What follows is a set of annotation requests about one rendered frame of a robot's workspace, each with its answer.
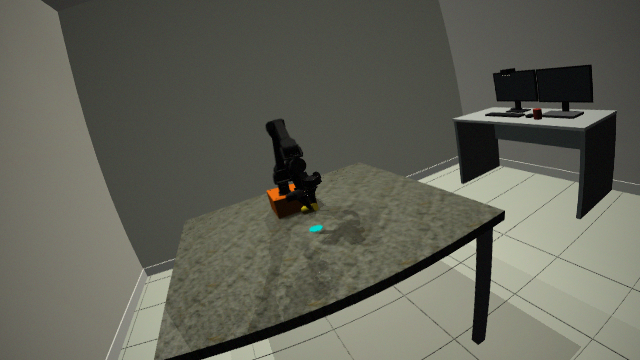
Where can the yellow tall cylinder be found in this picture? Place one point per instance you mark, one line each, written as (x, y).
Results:
(305, 210)

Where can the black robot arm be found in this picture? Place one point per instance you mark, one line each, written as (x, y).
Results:
(286, 149)

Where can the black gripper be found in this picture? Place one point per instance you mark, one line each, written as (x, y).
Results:
(299, 194)

